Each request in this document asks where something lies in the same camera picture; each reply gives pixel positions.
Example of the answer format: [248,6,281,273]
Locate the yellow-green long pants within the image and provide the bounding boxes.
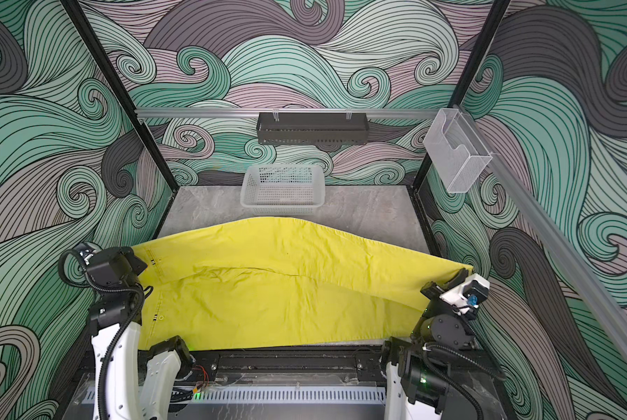
[134,217,463,351]

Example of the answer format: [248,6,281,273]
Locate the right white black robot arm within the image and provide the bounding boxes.
[381,269,507,419]

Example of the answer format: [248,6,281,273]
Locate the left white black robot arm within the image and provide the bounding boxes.
[57,243,195,419]

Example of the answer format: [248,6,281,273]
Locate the white plastic mesh basket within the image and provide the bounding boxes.
[240,164,326,216]

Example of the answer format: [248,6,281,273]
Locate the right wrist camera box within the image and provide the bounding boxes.
[439,269,490,320]

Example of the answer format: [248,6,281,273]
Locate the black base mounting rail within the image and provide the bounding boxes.
[76,345,399,383]

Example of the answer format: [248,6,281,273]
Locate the white slotted cable duct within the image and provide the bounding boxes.
[82,385,388,406]

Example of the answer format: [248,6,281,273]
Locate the clear acrylic wall holder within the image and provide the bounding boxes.
[424,108,492,194]

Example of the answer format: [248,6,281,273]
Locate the back aluminium rail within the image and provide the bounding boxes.
[135,107,439,120]

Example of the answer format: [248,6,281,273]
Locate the aluminium rail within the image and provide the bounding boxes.
[454,104,627,392]
[135,107,439,120]

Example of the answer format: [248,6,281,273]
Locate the right aluminium rail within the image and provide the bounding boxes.
[454,104,627,392]

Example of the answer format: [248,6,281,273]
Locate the black perforated wall tray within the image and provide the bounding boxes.
[256,113,369,146]

